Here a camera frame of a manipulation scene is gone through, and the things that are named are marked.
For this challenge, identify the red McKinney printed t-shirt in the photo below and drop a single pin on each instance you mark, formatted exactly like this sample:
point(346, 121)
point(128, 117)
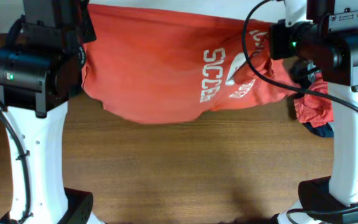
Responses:
point(313, 109)

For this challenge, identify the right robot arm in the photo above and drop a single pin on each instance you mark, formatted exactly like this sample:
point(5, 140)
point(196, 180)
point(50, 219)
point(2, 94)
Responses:
point(326, 33)

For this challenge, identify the plain orange t-shirt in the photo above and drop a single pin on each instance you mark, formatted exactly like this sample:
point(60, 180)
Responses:
point(155, 67)

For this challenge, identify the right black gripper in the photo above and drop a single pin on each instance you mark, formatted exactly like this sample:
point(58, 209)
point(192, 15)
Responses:
point(276, 36)

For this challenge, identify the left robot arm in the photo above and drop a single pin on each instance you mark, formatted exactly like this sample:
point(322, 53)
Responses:
point(40, 65)

